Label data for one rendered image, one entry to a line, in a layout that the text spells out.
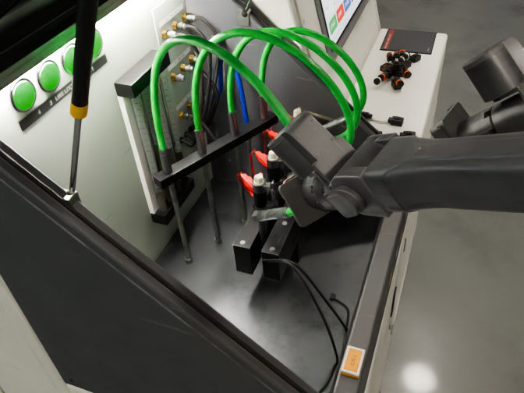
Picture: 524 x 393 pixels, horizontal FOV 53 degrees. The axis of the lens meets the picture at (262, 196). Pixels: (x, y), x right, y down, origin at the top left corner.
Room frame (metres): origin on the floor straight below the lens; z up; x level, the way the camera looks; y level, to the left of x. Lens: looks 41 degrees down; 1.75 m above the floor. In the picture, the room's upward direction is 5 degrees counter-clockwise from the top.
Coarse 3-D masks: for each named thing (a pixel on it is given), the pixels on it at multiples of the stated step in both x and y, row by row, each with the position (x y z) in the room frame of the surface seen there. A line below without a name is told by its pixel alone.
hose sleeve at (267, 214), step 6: (264, 210) 0.67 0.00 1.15; (270, 210) 0.65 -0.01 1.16; (276, 210) 0.64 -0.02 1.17; (282, 210) 0.63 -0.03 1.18; (258, 216) 0.67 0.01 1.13; (264, 216) 0.65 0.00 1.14; (270, 216) 0.64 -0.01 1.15; (276, 216) 0.63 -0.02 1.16; (282, 216) 0.62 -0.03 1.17; (288, 216) 0.62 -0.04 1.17
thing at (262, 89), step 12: (180, 36) 0.77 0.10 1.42; (192, 36) 0.75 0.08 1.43; (168, 48) 0.79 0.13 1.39; (204, 48) 0.72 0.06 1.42; (216, 48) 0.71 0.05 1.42; (156, 60) 0.82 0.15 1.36; (228, 60) 0.69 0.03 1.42; (156, 72) 0.83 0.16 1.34; (240, 72) 0.67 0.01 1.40; (252, 72) 0.67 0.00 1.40; (156, 84) 0.84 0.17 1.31; (252, 84) 0.66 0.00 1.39; (264, 84) 0.66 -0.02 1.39; (156, 96) 0.85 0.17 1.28; (264, 96) 0.64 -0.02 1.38; (156, 108) 0.85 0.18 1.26; (276, 108) 0.63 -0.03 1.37; (156, 120) 0.85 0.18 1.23; (288, 120) 0.62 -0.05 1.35; (156, 132) 0.86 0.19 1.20
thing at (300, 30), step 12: (276, 36) 1.01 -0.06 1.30; (312, 36) 0.98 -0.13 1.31; (324, 36) 0.97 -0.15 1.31; (264, 48) 1.02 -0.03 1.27; (336, 48) 0.96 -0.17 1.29; (264, 60) 1.02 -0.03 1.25; (348, 60) 0.95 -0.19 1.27; (264, 72) 1.02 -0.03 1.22; (360, 84) 0.94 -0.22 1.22; (360, 96) 0.94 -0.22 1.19; (264, 108) 1.02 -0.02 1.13; (336, 120) 0.96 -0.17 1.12
